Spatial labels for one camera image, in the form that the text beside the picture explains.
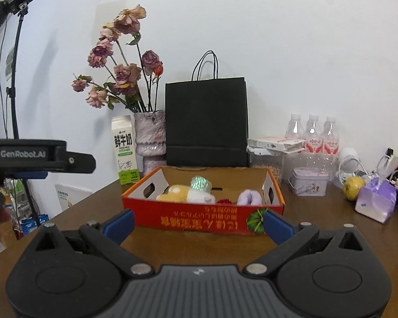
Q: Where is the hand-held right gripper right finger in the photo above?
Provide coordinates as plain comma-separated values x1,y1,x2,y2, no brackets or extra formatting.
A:
244,210,374,277

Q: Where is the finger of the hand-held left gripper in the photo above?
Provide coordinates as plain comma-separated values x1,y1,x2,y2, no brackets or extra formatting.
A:
15,152,97,180

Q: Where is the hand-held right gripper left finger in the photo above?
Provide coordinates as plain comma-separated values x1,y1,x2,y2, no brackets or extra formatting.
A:
27,209,155,278

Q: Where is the purple fluffy scrunchie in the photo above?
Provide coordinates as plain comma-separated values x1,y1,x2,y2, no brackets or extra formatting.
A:
237,189,262,206

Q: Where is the yellow plush toy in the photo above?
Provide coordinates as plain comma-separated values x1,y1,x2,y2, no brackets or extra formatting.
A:
156,185,217,205

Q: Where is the red cardboard box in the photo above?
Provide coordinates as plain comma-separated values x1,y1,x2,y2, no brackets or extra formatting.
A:
122,166,285,236

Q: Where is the iridescent plastic pouch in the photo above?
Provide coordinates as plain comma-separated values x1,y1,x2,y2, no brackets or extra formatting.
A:
190,175,213,193

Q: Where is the white green milk carton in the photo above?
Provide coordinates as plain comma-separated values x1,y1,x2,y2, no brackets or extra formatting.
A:
111,115,140,185

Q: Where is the white floral tin box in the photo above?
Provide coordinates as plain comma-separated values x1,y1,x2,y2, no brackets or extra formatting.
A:
288,167,330,196

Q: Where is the clear plastic container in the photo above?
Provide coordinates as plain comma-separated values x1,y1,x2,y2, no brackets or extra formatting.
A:
249,151,286,184

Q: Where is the purple marbled vase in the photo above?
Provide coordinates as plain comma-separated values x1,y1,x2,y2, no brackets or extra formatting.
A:
133,109,168,173

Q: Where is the blue printed bag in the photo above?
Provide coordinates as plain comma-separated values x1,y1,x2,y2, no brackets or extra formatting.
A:
20,218,38,237

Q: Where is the flat white carton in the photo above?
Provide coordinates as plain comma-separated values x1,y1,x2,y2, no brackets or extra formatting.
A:
247,135,306,154

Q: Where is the yellow-green apple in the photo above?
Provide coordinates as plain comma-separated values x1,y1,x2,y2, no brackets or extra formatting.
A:
342,176,366,201

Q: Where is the small white fan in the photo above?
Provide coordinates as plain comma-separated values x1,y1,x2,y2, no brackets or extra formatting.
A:
333,147,364,189

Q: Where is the black light stand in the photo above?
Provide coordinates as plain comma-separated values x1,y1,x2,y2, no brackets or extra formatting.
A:
5,5,42,227

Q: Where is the purple tissue packet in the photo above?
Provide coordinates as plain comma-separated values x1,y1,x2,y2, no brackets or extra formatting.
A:
355,177,397,223

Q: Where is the clear water bottle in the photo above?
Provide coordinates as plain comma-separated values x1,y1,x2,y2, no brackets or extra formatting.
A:
304,114,323,154
322,117,340,156
286,113,307,154

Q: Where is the dried pink rose bouquet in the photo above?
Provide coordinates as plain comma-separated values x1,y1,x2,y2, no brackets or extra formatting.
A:
71,4,165,113

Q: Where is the black paper bag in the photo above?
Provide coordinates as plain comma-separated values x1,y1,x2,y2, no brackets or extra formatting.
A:
165,50,249,168

